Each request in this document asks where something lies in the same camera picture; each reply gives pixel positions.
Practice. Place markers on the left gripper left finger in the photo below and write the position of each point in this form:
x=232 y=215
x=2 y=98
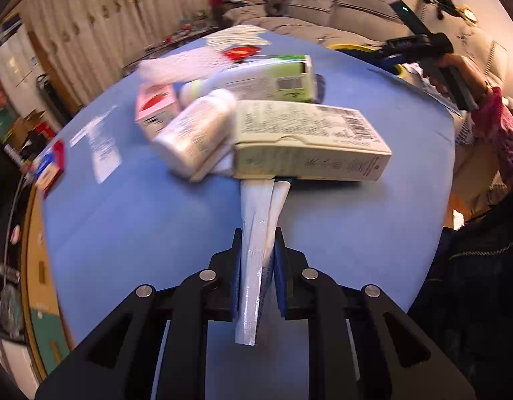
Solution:
x=153 y=344

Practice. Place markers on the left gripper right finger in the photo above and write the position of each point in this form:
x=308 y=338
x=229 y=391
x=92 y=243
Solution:
x=361 y=344

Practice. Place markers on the beige cardboard box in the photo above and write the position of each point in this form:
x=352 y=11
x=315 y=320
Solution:
x=280 y=139

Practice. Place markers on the white tube packaging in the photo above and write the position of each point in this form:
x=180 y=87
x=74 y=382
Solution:
x=262 y=202

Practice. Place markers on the white pill bottle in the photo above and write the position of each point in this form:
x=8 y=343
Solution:
x=188 y=140

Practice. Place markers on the white foam fruit net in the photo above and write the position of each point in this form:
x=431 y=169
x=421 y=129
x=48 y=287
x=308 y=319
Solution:
x=198 y=63

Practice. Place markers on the pink strawberry milk carton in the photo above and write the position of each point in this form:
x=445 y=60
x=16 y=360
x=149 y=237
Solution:
x=156 y=105

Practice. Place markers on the yellow rimmed dark trash bin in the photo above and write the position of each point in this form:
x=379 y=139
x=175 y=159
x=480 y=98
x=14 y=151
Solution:
x=393 y=64

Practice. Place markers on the person right hand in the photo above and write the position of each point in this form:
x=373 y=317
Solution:
x=474 y=79

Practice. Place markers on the black plush toy on sofa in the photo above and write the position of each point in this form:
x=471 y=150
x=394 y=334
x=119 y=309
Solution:
x=448 y=7

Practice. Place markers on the beige sofa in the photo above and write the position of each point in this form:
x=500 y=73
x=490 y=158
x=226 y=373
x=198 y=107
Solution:
x=371 y=22

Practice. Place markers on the green carton box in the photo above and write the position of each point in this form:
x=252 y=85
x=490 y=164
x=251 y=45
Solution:
x=279 y=77

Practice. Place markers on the blue patterned tablecloth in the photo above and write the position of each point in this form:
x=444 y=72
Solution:
x=367 y=207

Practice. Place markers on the grey neck pillow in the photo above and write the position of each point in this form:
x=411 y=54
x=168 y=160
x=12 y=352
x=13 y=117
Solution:
x=276 y=7

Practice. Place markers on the red snack packet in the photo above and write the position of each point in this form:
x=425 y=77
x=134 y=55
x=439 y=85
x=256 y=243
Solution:
x=241 y=53

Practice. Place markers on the blue tissue pack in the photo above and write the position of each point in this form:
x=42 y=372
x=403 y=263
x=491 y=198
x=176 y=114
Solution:
x=46 y=172

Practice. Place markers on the black tower fan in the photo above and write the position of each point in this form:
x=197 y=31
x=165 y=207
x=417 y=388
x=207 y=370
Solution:
x=54 y=102

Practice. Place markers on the cream curtains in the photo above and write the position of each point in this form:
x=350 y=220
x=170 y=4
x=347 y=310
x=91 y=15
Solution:
x=88 y=42

